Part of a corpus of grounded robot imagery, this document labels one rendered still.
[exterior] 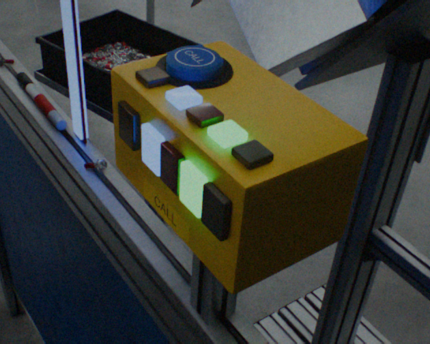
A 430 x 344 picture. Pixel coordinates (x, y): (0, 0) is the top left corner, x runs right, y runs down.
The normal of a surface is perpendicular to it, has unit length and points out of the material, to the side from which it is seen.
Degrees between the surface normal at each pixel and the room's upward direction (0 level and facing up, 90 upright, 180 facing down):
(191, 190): 90
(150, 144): 90
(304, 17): 56
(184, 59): 0
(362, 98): 0
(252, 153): 0
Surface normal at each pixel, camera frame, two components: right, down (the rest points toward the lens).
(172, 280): 0.06, -0.79
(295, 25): -0.24, 0.01
